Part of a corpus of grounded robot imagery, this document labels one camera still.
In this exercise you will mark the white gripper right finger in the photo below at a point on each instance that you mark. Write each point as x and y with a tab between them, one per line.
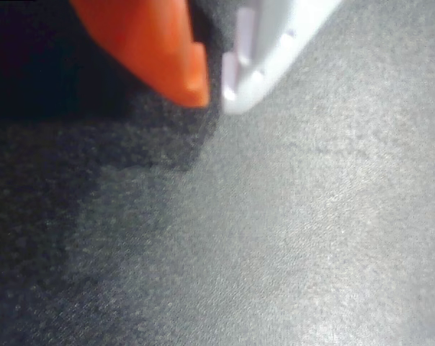
268	43

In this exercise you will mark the black table mat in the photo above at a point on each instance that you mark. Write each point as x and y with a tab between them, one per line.
275	223

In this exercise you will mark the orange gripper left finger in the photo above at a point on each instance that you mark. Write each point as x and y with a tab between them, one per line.
149	43

